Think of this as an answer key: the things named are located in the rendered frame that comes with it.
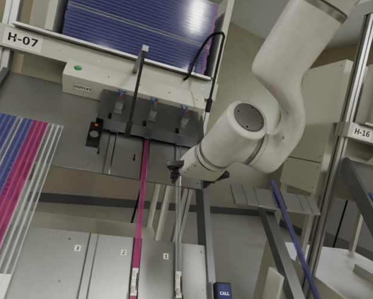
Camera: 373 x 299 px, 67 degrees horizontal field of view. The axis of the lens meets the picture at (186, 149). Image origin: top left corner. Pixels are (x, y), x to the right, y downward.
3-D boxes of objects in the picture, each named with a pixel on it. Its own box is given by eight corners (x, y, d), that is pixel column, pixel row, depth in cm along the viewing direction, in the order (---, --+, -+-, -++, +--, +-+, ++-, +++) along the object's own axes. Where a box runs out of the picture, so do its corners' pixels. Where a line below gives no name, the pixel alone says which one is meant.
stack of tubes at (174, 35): (204, 75, 106) (220, 5, 105) (60, 34, 92) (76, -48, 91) (195, 80, 118) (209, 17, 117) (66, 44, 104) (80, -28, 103)
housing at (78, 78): (191, 133, 112) (205, 109, 102) (61, 104, 99) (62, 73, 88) (191, 119, 117) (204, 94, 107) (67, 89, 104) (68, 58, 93)
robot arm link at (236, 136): (242, 145, 64) (207, 126, 63) (277, 113, 53) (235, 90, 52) (234, 175, 60) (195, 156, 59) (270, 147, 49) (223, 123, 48)
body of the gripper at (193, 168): (233, 143, 66) (214, 162, 76) (194, 134, 64) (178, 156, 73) (235, 172, 63) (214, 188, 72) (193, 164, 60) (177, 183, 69)
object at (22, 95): (195, 196, 93) (201, 188, 90) (-33, 159, 75) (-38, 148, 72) (192, 124, 114) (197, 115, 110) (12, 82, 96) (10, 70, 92)
